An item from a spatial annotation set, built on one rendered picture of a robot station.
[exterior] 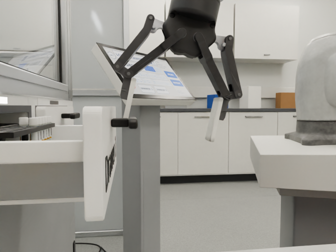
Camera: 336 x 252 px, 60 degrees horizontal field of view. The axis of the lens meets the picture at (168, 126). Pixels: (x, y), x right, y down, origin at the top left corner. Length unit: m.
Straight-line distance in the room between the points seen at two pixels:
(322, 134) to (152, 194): 0.92
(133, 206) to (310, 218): 0.88
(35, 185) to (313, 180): 0.52
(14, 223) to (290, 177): 0.51
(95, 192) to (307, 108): 0.64
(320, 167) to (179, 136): 2.84
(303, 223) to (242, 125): 2.86
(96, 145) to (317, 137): 0.61
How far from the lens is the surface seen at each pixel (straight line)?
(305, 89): 0.82
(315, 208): 0.81
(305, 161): 0.65
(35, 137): 0.44
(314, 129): 0.81
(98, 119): 0.27
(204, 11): 0.45
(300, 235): 0.83
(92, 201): 0.29
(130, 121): 0.38
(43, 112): 0.61
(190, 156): 3.48
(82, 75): 2.12
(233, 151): 3.61
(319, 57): 0.81
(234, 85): 0.47
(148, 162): 1.42
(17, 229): 0.55
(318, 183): 0.66
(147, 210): 1.48
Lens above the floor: 0.93
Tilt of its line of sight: 4 degrees down
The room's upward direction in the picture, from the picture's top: straight up
